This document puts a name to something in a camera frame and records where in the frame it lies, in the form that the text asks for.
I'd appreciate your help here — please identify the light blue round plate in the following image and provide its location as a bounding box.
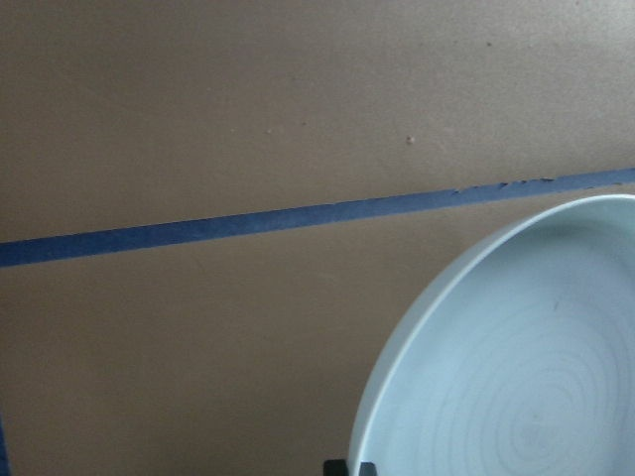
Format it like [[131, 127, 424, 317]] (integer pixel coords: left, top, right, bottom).
[[348, 193, 635, 476]]

